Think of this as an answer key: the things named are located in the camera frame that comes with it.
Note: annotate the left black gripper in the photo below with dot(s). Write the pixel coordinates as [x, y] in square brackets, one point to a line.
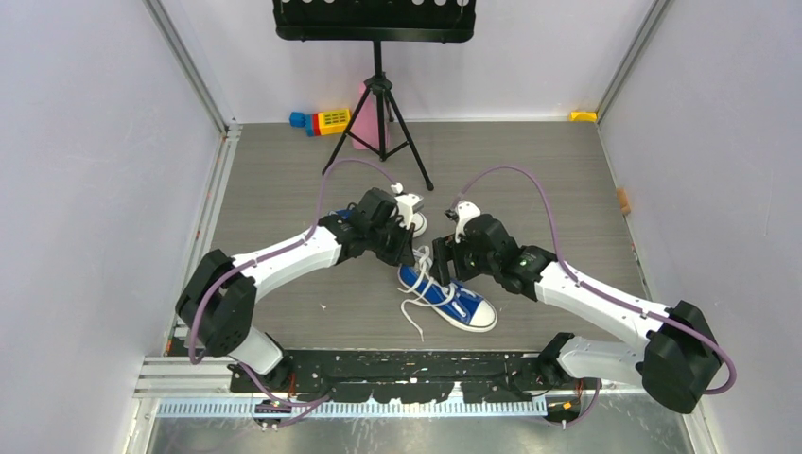
[404, 253]

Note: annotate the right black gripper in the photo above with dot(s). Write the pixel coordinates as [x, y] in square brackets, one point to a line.
[443, 248]

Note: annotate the blue sneaker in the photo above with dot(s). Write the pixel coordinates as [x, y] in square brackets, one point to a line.
[419, 221]
[458, 305]

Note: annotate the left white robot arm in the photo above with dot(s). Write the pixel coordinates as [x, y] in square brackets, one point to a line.
[217, 303]

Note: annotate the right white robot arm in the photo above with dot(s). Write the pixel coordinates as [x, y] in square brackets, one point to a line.
[670, 351]

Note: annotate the black music stand tripod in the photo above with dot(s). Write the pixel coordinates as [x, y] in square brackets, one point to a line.
[377, 22]

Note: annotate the pink foam block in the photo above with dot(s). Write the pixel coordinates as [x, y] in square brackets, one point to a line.
[366, 123]

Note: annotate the colourful toy block phone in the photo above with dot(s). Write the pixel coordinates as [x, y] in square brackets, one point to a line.
[321, 123]

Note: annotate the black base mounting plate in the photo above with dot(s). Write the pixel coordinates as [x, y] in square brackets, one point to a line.
[416, 377]

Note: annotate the yellow corner block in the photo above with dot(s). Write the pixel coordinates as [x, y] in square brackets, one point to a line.
[583, 116]

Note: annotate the small wooden block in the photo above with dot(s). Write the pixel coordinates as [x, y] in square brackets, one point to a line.
[623, 200]

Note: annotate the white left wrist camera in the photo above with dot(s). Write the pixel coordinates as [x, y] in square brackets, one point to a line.
[407, 204]

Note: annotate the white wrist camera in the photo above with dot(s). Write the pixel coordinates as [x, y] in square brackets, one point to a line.
[407, 204]
[461, 213]

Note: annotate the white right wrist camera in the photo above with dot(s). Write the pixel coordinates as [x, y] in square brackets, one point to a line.
[461, 213]

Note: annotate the aluminium frame rail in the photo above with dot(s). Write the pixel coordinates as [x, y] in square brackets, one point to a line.
[177, 377]

